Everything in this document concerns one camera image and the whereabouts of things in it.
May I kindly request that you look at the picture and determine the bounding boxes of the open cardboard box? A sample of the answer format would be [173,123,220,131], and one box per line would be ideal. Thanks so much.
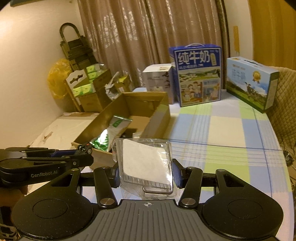
[73,92,170,169]

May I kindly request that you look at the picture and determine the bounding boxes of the person left hand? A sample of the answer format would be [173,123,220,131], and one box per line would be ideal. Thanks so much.
[0,185,28,207]

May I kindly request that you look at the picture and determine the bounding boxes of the checked bed sheet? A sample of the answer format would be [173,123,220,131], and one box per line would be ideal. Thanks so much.
[81,86,295,232]

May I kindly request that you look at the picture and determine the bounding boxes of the yellow curtain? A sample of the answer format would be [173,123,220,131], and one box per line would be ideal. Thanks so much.
[248,1,295,70]

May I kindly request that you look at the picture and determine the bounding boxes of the beige curtain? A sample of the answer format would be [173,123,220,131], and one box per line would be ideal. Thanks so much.
[78,1,229,86]

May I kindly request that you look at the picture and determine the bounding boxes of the tissue pack carton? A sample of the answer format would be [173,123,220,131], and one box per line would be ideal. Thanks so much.
[65,64,112,113]

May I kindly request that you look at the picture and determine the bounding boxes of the white appliance box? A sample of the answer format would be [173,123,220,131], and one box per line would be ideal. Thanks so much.
[142,64,175,104]

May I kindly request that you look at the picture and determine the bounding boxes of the clear bag white pads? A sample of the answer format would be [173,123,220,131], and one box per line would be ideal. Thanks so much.
[112,138,178,200]

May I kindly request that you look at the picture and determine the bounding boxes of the black folding hand cart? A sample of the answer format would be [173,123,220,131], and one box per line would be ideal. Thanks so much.
[59,23,98,71]

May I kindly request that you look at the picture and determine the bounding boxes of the quilted beige cover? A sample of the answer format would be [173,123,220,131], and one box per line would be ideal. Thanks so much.
[267,67,295,150]

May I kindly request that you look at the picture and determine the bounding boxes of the silver green tea bag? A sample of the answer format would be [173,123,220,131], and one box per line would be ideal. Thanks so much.
[107,115,132,145]

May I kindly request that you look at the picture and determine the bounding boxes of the yellow plastic bag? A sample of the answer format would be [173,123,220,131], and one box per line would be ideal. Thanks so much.
[47,59,73,99]

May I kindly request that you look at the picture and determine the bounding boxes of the green leaf pouch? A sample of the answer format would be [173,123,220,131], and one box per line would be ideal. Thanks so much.
[90,133,109,152]

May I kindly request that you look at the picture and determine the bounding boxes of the light blue cow milk box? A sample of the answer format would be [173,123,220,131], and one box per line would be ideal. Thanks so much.
[226,56,280,113]

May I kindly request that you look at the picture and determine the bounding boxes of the blue milk carton box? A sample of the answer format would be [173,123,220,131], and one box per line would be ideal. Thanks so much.
[169,43,222,107]

